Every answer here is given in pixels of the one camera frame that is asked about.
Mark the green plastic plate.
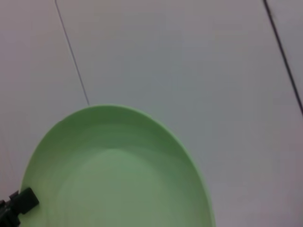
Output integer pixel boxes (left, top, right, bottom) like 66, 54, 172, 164
20, 104, 216, 227

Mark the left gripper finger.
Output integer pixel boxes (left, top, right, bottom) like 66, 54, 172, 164
0, 187, 40, 227

